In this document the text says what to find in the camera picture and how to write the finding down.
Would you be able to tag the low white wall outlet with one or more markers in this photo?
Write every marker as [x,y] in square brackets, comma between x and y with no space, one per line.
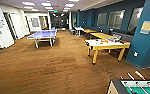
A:
[135,53]

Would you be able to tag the small dark bin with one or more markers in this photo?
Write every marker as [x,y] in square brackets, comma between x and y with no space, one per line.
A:
[72,32]

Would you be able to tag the air hockey table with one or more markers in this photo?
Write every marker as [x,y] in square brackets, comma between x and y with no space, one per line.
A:
[106,46]

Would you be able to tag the red flat object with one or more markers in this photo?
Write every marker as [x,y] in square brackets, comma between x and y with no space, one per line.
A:
[124,42]

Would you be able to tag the glass office window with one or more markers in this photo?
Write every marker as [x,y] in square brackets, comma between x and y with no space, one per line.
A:
[35,22]

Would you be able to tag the grey tabletop box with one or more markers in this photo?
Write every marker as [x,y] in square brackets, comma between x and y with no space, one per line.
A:
[113,38]

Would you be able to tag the yellow wall poster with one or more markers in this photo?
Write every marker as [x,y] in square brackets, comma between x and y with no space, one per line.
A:
[146,27]

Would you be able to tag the green exit sign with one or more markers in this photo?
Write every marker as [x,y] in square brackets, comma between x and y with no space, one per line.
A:
[56,11]

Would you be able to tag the long wooden table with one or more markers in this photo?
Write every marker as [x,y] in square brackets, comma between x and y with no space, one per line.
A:
[97,34]

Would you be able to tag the green foosball table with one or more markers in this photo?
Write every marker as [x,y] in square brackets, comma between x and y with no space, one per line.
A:
[137,86]

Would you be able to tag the dark glass wall window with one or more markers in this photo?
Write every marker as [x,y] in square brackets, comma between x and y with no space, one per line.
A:
[102,19]
[135,19]
[116,19]

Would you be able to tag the blue ping pong table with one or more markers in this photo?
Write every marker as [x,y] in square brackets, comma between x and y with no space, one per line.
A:
[41,34]

